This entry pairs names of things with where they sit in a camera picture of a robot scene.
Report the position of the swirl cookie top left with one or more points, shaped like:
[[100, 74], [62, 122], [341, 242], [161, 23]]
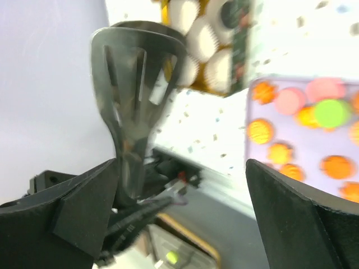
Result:
[[264, 93]]

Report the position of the pink round cookie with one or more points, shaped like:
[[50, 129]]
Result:
[[325, 88], [289, 101]]

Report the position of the black round cookie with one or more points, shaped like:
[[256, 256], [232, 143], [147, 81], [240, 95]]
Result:
[[229, 13]]

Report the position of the small orange fish cookie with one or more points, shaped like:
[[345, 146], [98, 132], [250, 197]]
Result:
[[305, 117]]

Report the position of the lilac plastic tray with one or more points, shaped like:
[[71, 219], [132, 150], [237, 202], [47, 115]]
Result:
[[309, 146]]

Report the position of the metal tongs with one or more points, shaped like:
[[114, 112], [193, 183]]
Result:
[[126, 59]]

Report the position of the round dotted cookie centre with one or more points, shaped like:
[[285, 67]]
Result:
[[354, 133]]

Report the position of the swirl cookie bottom left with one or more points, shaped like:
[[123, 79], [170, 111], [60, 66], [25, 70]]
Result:
[[292, 171]]

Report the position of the gold cookie tin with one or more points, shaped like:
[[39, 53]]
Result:
[[239, 48]]

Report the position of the flower cookie left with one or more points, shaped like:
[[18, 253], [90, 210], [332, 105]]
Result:
[[280, 153]]

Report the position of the round dotted cookie left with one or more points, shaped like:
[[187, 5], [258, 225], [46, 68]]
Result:
[[260, 131]]

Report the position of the orange fish cookie bottom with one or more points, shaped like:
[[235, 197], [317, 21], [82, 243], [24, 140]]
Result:
[[350, 191]]

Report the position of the round dotted cookie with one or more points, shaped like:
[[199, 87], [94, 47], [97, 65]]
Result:
[[354, 133], [260, 131]]

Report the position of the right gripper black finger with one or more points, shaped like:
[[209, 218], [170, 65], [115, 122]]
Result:
[[62, 226]]

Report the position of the round chip cookie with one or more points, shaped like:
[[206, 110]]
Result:
[[338, 167]]

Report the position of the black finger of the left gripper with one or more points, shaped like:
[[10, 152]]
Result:
[[301, 226]]

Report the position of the swirl cookie top centre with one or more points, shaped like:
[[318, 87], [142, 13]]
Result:
[[355, 102]]

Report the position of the green round cookie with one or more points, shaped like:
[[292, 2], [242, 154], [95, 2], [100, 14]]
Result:
[[331, 113]]

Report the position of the white paper cup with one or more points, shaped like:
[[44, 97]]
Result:
[[217, 72], [182, 14], [225, 36], [201, 39], [189, 72]]

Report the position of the swirl cookie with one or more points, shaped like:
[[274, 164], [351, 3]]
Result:
[[292, 171], [264, 93], [355, 102]]

